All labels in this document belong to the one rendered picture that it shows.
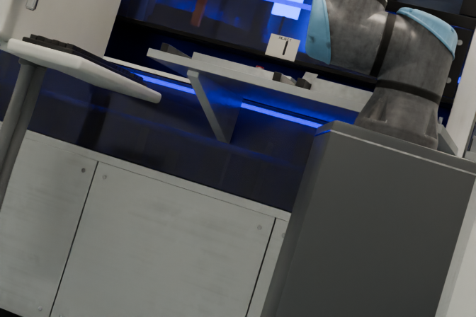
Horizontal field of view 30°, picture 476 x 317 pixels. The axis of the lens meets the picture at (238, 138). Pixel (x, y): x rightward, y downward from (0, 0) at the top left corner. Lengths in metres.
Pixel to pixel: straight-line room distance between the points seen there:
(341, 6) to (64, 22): 0.96
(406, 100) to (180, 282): 1.09
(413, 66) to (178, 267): 1.11
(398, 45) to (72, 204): 1.30
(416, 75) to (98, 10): 1.14
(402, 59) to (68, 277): 1.35
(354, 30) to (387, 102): 0.14
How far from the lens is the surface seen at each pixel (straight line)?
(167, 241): 2.45
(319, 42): 1.55
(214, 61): 2.18
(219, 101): 2.26
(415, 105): 1.54
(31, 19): 2.21
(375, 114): 1.55
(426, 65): 1.55
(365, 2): 1.57
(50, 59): 2.03
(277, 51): 2.41
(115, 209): 2.52
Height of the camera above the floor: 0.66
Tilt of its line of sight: 2 degrees up
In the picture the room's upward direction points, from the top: 17 degrees clockwise
